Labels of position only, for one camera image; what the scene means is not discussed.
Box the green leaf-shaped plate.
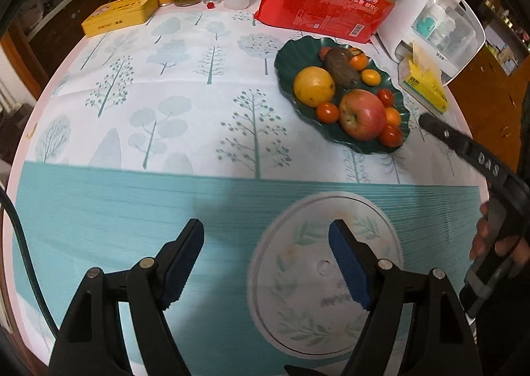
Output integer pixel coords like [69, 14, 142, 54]
[274, 35, 410, 154]

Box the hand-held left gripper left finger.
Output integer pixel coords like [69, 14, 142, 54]
[49, 218, 205, 376]

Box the wooden cabinet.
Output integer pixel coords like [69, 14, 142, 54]
[449, 20, 530, 178]

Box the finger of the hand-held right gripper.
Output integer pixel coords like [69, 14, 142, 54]
[418, 113, 490, 172]

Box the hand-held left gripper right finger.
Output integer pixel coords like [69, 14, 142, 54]
[328, 219, 483, 376]

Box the tree print tablecloth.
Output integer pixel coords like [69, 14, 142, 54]
[6, 7, 493, 376]

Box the yellow tissue pack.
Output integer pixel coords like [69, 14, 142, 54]
[397, 42, 449, 114]

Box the yellow tin box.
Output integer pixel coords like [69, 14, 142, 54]
[81, 0, 159, 38]

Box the white floral round plate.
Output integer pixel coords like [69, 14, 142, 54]
[247, 191, 408, 356]

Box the large yellow orange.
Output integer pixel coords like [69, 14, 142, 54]
[293, 66, 336, 107]

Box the red apple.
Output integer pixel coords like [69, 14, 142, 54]
[339, 89, 387, 140]

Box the black cable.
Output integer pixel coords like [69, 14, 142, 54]
[0, 188, 61, 337]

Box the overripe dark banana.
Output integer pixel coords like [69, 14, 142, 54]
[323, 47, 362, 89]

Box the person's right hand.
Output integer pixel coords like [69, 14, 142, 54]
[469, 201, 530, 279]

